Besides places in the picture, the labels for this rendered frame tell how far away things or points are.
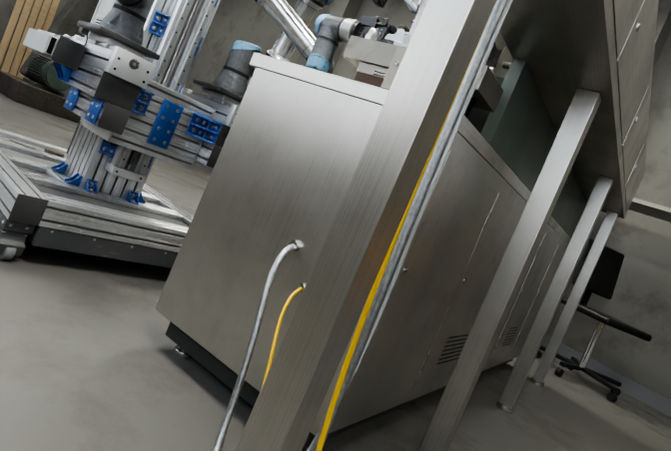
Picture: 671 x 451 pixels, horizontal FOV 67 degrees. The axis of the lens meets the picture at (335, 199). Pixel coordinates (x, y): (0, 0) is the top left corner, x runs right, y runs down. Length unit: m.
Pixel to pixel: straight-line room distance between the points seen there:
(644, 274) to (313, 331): 4.49
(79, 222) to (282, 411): 1.38
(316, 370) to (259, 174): 0.83
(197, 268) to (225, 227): 0.14
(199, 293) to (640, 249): 4.15
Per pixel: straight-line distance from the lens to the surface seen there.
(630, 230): 5.07
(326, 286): 0.62
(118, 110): 1.90
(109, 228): 1.98
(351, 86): 1.30
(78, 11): 8.54
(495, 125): 1.43
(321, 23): 1.74
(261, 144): 1.41
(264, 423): 0.68
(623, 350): 4.98
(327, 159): 1.27
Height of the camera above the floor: 0.64
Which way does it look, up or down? 2 degrees down
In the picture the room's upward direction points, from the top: 23 degrees clockwise
